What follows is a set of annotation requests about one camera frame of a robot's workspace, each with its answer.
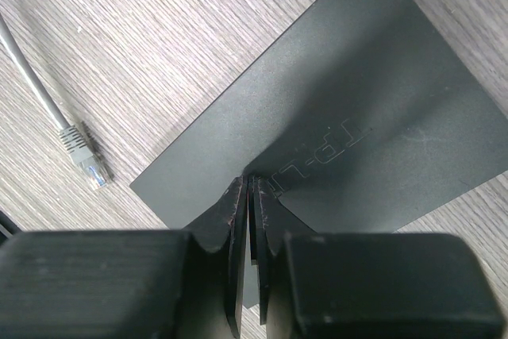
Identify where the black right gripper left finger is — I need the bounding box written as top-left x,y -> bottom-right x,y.
1,177 -> 247,338

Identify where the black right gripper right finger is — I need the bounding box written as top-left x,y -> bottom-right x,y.
249,178 -> 502,338

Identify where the black network switch box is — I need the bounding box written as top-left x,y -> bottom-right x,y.
129,0 -> 508,310

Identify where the black mounting base plate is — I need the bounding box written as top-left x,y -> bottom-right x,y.
0,211 -> 21,245

